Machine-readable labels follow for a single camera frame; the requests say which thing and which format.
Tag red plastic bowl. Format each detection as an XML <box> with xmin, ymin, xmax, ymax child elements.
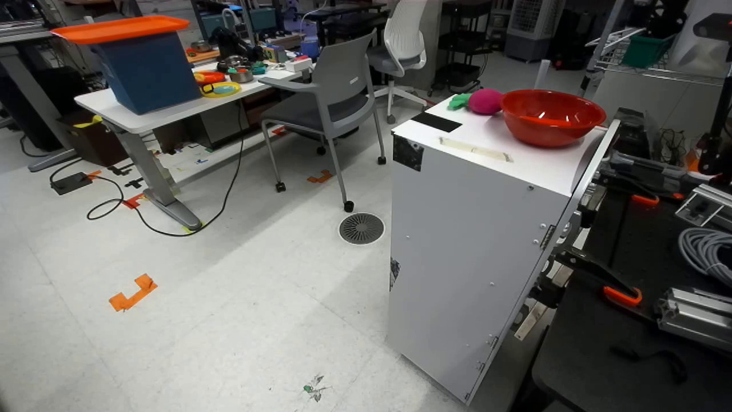
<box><xmin>498</xmin><ymin>87</ymin><xmax>610</xmax><ymax>152</ymax></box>

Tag round grey floor cover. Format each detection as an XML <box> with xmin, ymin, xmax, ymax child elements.
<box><xmin>338</xmin><ymin>211</ymin><xmax>387</xmax><ymax>247</ymax></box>

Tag white cabinet with grey panel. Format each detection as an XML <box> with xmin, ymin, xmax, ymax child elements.
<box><xmin>385</xmin><ymin>95</ymin><xmax>621</xmax><ymax>406</ymax></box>

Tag beige tape strip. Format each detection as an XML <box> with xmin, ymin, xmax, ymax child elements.
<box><xmin>437</xmin><ymin>135</ymin><xmax>514</xmax><ymax>166</ymax></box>

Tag grey chair with castors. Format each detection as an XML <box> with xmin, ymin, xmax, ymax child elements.
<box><xmin>261</xmin><ymin>31</ymin><xmax>389</xmax><ymax>215</ymax></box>

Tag green toy piece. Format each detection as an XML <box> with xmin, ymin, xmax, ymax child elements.
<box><xmin>445</xmin><ymin>91</ymin><xmax>475</xmax><ymax>112</ymax></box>

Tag pink plush ball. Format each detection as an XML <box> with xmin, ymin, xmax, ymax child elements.
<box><xmin>467</xmin><ymin>87</ymin><xmax>506</xmax><ymax>118</ymax></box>

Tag white swivel chair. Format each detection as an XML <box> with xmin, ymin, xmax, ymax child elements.
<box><xmin>368</xmin><ymin>0</ymin><xmax>429</xmax><ymax>124</ymax></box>

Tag white desk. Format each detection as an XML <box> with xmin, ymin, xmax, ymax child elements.
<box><xmin>72</xmin><ymin>65</ymin><xmax>315</xmax><ymax>231</ymax></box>

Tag blue storage bin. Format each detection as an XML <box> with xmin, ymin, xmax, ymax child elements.
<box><xmin>91</xmin><ymin>31</ymin><xmax>203</xmax><ymax>118</ymax></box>

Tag black perforated breadboard table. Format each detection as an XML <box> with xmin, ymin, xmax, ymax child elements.
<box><xmin>525</xmin><ymin>146</ymin><xmax>732</xmax><ymax>412</ymax></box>

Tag black power brick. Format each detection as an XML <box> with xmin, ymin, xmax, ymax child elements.
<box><xmin>51</xmin><ymin>169</ymin><xmax>93</xmax><ymax>196</ymax></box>

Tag orange bin lid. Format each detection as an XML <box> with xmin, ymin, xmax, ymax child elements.
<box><xmin>51</xmin><ymin>12</ymin><xmax>191</xmax><ymax>47</ymax></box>

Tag green plastic bin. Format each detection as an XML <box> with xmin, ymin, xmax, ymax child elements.
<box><xmin>620</xmin><ymin>33</ymin><xmax>676</xmax><ymax>72</ymax></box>

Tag silver aluminium extrusion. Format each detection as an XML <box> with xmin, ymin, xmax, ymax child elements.
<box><xmin>673</xmin><ymin>182</ymin><xmax>732</xmax><ymax>231</ymax></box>

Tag black floor cable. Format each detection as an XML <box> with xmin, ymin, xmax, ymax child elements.
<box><xmin>85</xmin><ymin>102</ymin><xmax>247</xmax><ymax>241</ymax></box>

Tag black clamp with orange handle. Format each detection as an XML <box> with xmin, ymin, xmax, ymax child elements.
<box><xmin>601</xmin><ymin>152</ymin><xmax>664</xmax><ymax>211</ymax></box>
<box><xmin>554</xmin><ymin>247</ymin><xmax>644</xmax><ymax>312</ymax></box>

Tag grey cable bundle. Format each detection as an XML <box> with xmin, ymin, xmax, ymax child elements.
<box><xmin>676</xmin><ymin>225</ymin><xmax>732</xmax><ymax>290</ymax></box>

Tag silver metal mount block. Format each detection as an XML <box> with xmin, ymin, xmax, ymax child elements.
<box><xmin>653</xmin><ymin>287</ymin><xmax>732</xmax><ymax>352</ymax></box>

